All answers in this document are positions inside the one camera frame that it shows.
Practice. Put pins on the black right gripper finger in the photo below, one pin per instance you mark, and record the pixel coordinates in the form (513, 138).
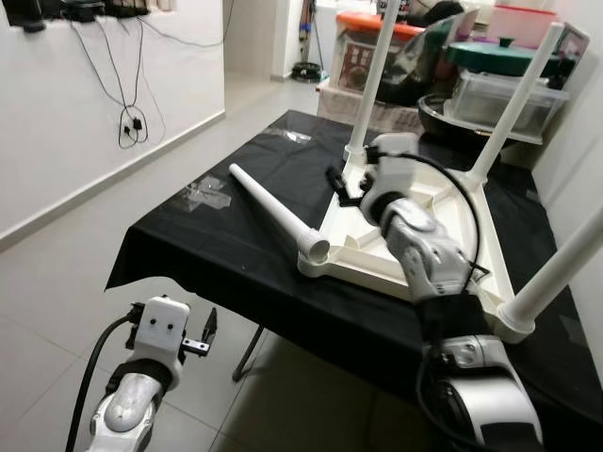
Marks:
(334, 181)

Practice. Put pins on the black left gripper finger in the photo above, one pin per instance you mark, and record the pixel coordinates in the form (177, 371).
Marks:
(211, 325)

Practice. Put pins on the white plastic table leg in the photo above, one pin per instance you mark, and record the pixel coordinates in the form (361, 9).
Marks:
(556, 273)
(372, 75)
(513, 104)
(273, 207)

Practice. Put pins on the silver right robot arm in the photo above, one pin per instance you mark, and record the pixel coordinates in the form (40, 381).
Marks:
(424, 245)

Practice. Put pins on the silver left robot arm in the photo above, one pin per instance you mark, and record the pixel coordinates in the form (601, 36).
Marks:
(127, 414)

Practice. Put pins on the white plastic table top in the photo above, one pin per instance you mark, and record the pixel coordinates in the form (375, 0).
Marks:
(358, 254)

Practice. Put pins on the black tablecloth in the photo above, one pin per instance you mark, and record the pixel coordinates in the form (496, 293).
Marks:
(217, 264)

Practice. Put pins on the clear plastic bag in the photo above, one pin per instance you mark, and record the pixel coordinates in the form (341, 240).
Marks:
(292, 135)
(207, 195)

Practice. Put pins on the beige cloth covered bench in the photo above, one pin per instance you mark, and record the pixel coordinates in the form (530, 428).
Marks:
(334, 105)

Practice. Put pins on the black round wok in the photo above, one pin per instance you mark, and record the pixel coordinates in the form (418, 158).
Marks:
(433, 118)

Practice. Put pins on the red printed carton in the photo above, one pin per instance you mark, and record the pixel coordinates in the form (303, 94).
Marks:
(360, 66)

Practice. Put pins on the clear plastic container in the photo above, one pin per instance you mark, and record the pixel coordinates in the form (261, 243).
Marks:
(490, 104)

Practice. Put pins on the black cloth bundle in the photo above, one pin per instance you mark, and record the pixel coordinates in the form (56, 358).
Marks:
(438, 11)

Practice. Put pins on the green pot lid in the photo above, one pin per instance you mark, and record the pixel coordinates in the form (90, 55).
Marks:
(495, 55)

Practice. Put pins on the black plug adapter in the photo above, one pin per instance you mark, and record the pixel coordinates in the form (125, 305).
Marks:
(137, 125)

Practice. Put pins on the pink plastic tub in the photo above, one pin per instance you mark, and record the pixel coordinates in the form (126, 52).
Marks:
(523, 24)

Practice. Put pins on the black antenna router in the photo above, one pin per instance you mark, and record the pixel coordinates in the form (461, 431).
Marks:
(127, 8)

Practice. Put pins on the black set-top box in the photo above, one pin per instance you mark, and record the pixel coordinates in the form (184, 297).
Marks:
(77, 9)

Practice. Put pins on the black remote control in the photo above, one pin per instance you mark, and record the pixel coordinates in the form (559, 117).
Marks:
(33, 26)

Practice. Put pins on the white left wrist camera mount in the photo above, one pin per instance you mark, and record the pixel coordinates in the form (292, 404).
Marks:
(160, 325)

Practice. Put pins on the dark metal folding table frame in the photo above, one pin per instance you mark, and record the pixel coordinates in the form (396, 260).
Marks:
(250, 353)

